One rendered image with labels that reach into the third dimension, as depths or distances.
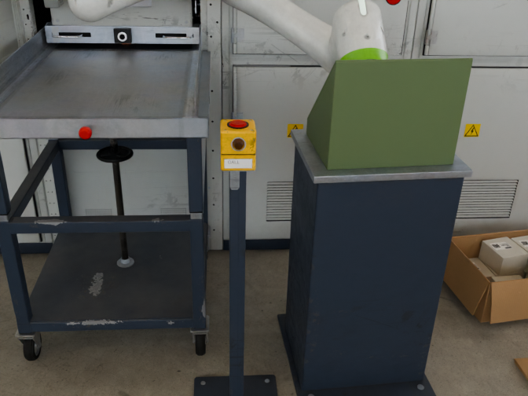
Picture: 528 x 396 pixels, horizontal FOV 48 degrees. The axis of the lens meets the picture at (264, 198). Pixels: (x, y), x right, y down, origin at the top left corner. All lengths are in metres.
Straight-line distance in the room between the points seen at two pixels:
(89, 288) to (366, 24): 1.22
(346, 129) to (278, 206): 1.01
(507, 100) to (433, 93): 1.00
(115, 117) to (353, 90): 0.61
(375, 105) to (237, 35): 0.83
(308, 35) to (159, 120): 0.52
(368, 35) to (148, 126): 0.61
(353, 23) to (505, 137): 1.12
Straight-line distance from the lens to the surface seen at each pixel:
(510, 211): 2.74
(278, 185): 2.40
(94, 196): 2.47
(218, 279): 2.38
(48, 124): 1.63
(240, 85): 2.23
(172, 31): 2.23
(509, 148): 2.59
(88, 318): 1.97
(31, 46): 2.17
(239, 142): 1.33
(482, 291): 2.26
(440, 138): 1.59
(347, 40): 1.61
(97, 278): 2.14
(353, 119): 1.48
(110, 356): 2.09
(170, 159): 2.36
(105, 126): 1.60
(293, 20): 1.82
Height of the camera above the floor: 1.39
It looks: 28 degrees down
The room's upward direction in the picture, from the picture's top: 2 degrees clockwise
